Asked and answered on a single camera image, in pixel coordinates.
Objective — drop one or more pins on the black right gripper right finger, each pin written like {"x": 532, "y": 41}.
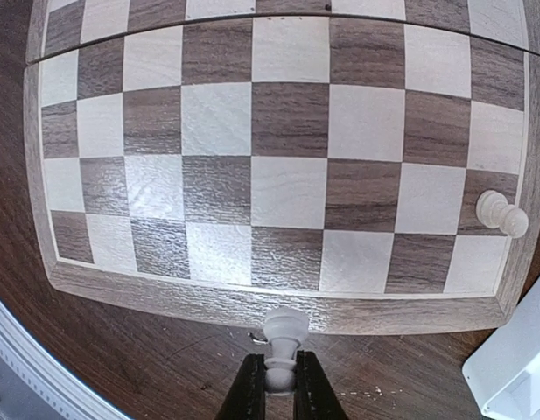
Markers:
{"x": 314, "y": 397}

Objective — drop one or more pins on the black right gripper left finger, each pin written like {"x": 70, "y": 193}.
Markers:
{"x": 245, "y": 399}

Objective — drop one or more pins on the white chess pawn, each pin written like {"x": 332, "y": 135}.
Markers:
{"x": 286, "y": 329}
{"x": 493, "y": 211}

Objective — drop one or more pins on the wooden chess board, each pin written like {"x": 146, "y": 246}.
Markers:
{"x": 214, "y": 160}

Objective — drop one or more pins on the white plastic tray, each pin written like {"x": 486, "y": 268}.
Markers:
{"x": 503, "y": 374}

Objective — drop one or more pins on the front aluminium rail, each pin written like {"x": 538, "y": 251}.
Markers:
{"x": 46, "y": 379}

